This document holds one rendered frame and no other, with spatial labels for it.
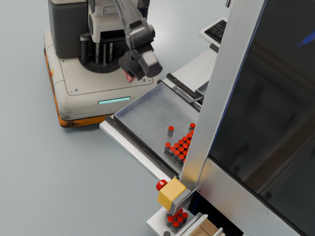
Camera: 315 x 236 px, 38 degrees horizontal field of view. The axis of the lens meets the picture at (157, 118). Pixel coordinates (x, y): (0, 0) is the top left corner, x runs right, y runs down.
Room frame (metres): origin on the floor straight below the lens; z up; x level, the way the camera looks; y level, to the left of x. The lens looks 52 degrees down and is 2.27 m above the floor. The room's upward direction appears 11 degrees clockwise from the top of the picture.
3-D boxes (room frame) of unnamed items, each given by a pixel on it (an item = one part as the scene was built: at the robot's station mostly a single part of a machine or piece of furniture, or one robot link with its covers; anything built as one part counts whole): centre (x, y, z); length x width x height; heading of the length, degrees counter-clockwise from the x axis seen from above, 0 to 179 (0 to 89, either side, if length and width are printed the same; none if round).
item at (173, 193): (0.72, -0.09, 1.00); 0.08 x 0.07 x 0.07; 54
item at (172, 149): (1.01, -0.12, 0.90); 0.18 x 0.02 x 0.05; 144
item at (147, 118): (1.06, -0.05, 0.90); 0.34 x 0.26 x 0.04; 54
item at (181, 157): (0.98, -0.16, 0.90); 0.18 x 0.02 x 0.05; 144
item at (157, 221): (0.68, -0.12, 0.87); 0.14 x 0.13 x 0.02; 54
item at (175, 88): (1.24, -0.09, 0.91); 0.14 x 0.03 x 0.06; 54
